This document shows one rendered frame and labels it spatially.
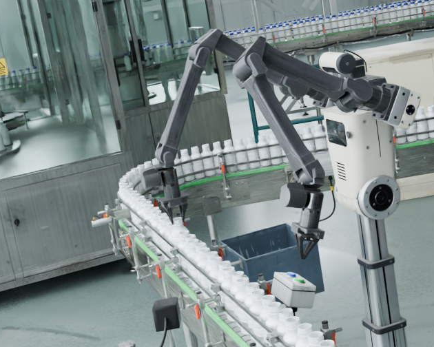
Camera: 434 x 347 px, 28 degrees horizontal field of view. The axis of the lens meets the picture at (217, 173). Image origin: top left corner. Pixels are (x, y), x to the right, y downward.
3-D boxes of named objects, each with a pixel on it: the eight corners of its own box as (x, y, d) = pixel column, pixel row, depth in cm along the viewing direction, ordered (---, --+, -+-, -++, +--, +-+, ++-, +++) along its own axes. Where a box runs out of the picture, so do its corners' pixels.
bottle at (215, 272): (211, 310, 276) (202, 261, 273) (220, 302, 281) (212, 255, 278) (228, 310, 273) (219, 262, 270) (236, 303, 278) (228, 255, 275)
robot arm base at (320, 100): (325, 107, 319) (336, 77, 318) (306, 101, 316) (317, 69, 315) (315, 105, 327) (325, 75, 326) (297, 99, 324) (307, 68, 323)
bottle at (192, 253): (200, 281, 304) (193, 237, 300) (213, 283, 299) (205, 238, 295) (189, 287, 299) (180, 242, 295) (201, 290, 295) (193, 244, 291)
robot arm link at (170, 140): (213, 50, 300) (203, 49, 310) (198, 44, 298) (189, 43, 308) (174, 167, 302) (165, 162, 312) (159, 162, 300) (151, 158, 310)
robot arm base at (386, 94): (386, 84, 285) (374, 118, 285) (366, 76, 282) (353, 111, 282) (400, 85, 276) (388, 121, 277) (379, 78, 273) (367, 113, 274)
